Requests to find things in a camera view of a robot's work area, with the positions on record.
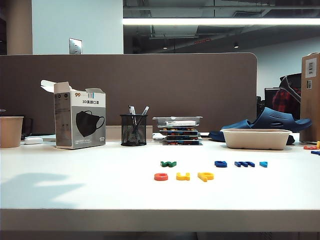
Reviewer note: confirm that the red letter c magnet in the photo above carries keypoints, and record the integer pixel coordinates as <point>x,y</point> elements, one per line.
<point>157,177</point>

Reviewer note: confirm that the yellow letter u magnet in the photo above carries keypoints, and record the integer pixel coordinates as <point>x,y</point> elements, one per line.
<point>179,177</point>

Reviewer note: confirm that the yellow letter p magnet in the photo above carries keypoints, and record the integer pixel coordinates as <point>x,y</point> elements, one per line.
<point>203,177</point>

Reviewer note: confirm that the flat pack of letter magnets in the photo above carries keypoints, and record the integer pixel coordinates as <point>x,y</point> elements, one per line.
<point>181,142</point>
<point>179,130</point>
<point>181,137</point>

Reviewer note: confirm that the green letter w magnet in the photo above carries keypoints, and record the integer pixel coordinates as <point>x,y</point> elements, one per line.
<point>164,164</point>

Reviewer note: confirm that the dark blue letter e magnet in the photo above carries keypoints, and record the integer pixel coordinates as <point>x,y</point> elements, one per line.
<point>218,164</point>

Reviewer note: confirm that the dark blue letter m magnet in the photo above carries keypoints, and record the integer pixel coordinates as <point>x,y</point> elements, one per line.
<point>238,164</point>

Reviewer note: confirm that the light blue letter r magnet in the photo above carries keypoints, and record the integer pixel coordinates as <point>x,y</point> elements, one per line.
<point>262,164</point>

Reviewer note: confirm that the brown paper cup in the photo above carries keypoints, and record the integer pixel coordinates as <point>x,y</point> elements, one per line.
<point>10,132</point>

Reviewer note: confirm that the small orange letter magnet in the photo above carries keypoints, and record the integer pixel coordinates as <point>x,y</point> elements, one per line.
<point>309,147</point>

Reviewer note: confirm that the small blue letter magnet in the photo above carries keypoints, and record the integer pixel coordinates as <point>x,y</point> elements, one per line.
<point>315,152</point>

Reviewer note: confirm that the clear plastic case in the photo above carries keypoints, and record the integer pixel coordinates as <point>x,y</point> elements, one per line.
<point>174,122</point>

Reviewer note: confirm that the black and silver pen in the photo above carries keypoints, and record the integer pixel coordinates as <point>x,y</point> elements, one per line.
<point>145,110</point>
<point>131,110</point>

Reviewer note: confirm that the black mesh pen holder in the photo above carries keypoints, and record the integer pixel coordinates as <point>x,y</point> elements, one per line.
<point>129,136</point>

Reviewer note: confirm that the brown desk partition panel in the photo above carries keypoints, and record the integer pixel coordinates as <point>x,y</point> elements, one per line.
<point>212,87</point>

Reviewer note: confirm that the navy blue foam slipper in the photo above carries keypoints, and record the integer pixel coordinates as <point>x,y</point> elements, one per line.
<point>234,125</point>
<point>271,117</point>

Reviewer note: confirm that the grey face mask box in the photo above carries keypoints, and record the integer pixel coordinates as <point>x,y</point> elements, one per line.
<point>84,125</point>

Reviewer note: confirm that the beige pulp food tray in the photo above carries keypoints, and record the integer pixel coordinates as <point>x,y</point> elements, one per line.
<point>254,141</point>

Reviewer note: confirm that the white ceiling light strip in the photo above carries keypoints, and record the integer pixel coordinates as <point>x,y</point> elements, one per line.
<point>200,21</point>

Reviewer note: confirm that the computer monitor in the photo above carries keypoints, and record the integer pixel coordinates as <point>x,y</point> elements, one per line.
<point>269,96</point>

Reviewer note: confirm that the person in red plaid shirt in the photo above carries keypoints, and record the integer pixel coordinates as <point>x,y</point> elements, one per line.
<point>283,102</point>

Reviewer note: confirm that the white earbuds case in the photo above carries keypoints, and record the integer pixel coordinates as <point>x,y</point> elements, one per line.
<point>33,140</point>

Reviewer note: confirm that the brown cardboard box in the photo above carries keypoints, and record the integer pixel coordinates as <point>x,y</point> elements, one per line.
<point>310,112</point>

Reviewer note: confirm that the metal wall switch plate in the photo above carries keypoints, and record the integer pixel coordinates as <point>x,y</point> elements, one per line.
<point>75,46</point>

